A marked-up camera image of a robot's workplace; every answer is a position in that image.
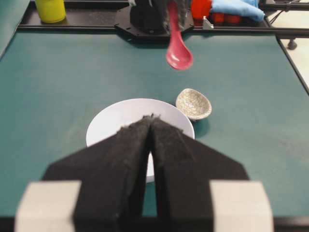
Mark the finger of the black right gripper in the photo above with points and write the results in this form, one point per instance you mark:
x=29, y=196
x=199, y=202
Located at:
x=162, y=7
x=182, y=9

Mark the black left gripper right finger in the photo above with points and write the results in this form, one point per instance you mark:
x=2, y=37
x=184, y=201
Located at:
x=183, y=168

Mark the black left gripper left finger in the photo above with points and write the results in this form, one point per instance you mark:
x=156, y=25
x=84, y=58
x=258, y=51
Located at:
x=113, y=179

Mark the pink plastic soup spoon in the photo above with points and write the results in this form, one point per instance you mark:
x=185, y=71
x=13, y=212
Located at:
x=178, y=56

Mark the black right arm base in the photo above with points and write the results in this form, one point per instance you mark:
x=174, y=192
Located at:
x=141, y=20

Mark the white ceramic bowl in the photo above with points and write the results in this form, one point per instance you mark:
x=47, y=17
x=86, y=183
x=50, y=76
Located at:
x=112, y=118

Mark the red plastic container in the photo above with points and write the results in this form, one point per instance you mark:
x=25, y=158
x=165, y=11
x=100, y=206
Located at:
x=202, y=8

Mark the small speckled ceramic dish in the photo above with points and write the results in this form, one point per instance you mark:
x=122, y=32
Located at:
x=193, y=104

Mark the blue cloth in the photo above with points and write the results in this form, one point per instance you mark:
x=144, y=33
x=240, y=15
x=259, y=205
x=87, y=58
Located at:
x=244, y=8

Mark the yellow plastic bottle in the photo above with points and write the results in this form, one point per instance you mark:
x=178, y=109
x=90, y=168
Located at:
x=51, y=11

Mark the black table edge frame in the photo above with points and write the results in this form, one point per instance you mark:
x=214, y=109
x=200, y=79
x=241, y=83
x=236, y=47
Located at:
x=87, y=58

